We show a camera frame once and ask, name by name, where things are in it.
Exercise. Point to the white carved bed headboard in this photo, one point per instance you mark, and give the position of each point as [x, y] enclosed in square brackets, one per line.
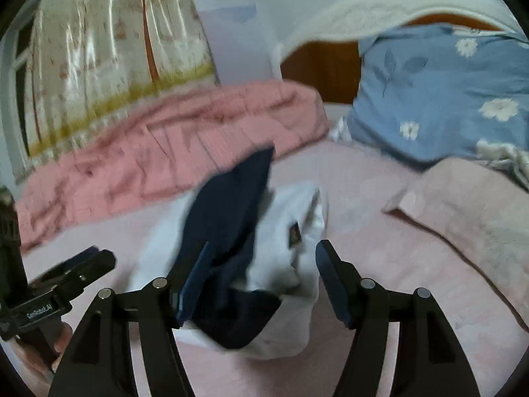
[372, 8]

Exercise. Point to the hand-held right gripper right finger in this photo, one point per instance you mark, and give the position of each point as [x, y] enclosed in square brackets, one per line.
[330, 281]

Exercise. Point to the white floral cloth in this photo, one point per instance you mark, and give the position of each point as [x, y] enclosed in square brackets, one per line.
[500, 161]

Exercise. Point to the person's left hand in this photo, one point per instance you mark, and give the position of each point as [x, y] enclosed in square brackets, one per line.
[64, 341]

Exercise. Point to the tree print curtain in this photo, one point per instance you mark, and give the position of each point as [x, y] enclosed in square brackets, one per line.
[103, 49]

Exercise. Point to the white and navy jacket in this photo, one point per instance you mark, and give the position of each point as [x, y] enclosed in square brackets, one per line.
[289, 223]

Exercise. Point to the blue floral pillow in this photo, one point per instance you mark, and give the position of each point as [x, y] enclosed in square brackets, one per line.
[434, 91]

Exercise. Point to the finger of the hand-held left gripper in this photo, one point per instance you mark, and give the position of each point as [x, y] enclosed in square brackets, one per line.
[86, 269]

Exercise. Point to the white framed window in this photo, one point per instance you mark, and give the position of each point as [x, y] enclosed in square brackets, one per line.
[20, 74]

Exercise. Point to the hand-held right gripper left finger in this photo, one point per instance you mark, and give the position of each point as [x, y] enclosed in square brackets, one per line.
[194, 289]

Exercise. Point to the pink checked quilt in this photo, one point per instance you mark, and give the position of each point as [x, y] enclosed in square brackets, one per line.
[165, 149]

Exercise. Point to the pink pillow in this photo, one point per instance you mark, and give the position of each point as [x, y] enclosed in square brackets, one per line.
[475, 211]

